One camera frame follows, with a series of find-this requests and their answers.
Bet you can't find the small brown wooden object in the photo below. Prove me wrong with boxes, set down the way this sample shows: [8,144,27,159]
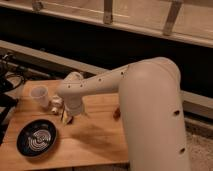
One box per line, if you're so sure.
[113,108,121,120]

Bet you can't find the cream pointed gripper finger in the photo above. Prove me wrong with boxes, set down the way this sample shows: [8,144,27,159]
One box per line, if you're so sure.
[62,111,69,124]

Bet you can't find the black equipment with cables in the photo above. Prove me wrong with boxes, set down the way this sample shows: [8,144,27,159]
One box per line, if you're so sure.
[0,54,25,145]

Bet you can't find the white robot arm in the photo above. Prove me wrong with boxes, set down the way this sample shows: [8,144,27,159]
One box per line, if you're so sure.
[57,57,191,171]

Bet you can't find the small white bottle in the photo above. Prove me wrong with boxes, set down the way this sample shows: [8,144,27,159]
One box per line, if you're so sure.
[51,95,63,115]

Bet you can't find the black ceramic bowl white swirls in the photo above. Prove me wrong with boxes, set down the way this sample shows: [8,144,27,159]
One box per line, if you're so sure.
[16,119,57,157]

